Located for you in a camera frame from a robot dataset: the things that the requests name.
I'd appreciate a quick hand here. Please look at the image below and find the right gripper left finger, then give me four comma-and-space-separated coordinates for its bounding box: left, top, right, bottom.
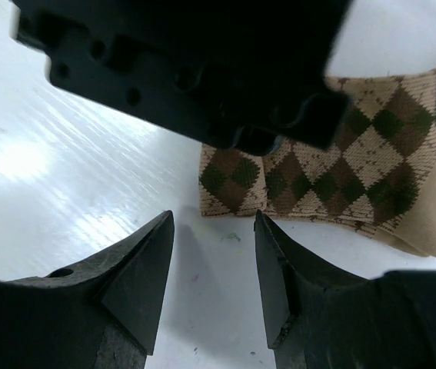
0, 211, 175, 368

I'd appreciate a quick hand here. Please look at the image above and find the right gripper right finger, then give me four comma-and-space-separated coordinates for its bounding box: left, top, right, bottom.
254, 212, 436, 368

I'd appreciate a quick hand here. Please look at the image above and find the brown argyle sock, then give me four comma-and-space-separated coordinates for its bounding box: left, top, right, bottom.
198, 68, 436, 257

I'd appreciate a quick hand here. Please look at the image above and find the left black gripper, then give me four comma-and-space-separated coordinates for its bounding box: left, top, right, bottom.
15, 0, 351, 155

